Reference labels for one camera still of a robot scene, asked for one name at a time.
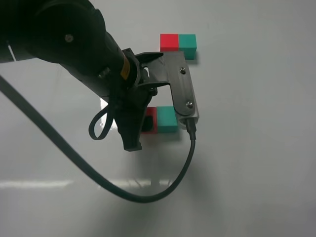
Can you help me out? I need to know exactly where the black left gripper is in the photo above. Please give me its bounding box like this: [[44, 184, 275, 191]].
[[110, 48, 158, 151]]

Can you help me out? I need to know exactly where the red foam cube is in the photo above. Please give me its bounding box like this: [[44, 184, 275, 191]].
[[141, 107, 158, 134]]

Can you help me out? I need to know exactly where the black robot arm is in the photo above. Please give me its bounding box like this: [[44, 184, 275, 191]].
[[0, 0, 152, 152]]

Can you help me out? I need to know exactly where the red template cube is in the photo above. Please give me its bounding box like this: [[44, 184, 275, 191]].
[[160, 34, 179, 52]]

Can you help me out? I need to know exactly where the green template cube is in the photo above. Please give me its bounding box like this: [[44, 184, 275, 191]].
[[178, 34, 197, 60]]

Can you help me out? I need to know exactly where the green foam cube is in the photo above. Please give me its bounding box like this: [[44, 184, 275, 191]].
[[157, 106, 178, 133]]

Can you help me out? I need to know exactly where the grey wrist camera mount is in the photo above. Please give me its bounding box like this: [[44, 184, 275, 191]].
[[135, 51, 199, 130]]

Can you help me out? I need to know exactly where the black camera cable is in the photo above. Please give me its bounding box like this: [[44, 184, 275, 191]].
[[0, 75, 198, 203]]

